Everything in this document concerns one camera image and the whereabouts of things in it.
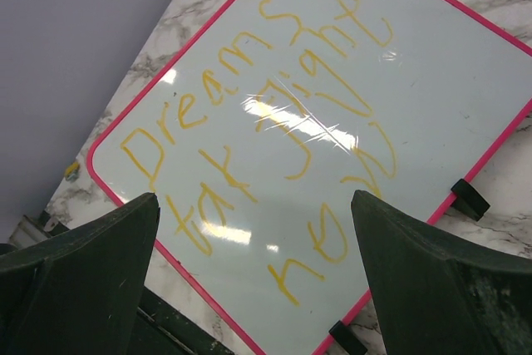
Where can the yellow clamp with bolt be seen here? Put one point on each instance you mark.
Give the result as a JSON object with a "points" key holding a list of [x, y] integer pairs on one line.
{"points": [[72, 171]]}

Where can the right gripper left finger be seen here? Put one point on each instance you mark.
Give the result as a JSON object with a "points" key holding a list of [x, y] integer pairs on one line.
{"points": [[23, 281]]}

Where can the aluminium rail frame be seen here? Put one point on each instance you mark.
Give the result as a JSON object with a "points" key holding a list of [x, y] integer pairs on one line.
{"points": [[27, 233]]}

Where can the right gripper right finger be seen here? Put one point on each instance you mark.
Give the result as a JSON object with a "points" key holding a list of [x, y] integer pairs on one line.
{"points": [[436, 293]]}

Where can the pink framed whiteboard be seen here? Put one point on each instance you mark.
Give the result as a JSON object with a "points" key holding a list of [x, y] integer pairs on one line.
{"points": [[256, 135]]}

